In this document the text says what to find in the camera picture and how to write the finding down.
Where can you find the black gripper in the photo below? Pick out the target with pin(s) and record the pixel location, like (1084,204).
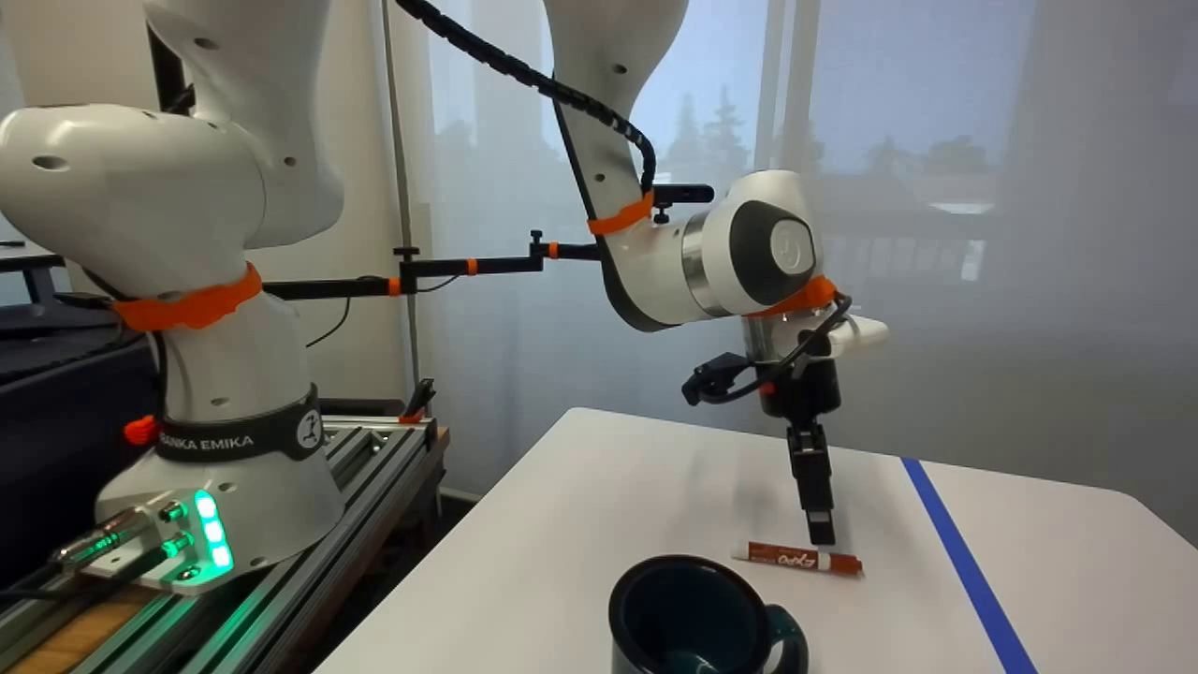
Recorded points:
(806,378)

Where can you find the orange marker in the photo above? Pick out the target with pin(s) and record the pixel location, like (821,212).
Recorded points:
(806,560)

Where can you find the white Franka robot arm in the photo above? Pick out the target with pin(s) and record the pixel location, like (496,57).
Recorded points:
(187,187)

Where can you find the long blue tape strip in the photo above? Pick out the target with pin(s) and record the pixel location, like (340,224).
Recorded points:
(966,561)

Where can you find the dark green mug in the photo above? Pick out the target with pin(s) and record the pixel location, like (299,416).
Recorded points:
(687,619)

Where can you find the white sheer curtain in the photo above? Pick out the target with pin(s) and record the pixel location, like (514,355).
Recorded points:
(998,247)

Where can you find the black red clamp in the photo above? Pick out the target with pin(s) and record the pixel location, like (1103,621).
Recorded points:
(415,403)

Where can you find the grey vertical pole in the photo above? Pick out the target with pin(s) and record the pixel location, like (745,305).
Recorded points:
(402,187)

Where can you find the black cabinet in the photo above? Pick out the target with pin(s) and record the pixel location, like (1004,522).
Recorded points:
(61,435)

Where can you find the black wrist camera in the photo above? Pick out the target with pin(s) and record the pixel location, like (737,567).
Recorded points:
(716,375)

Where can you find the black bar camera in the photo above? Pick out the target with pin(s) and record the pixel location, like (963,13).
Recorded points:
(684,193)

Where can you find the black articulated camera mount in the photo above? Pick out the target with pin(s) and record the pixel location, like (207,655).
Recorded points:
(434,265)

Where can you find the aluminium rail base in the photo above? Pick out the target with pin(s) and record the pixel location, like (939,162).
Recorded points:
(313,546)

